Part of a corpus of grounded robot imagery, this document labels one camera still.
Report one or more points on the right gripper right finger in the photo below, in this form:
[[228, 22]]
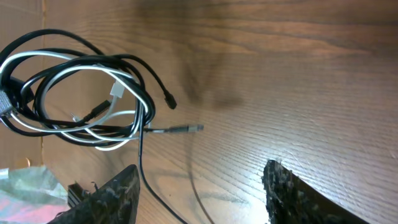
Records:
[[292, 201]]

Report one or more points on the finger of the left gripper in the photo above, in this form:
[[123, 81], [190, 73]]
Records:
[[15, 95]]

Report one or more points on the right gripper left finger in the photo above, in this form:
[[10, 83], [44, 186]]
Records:
[[115, 202]]

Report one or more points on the cardboard box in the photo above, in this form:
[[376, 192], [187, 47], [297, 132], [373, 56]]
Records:
[[19, 17]]

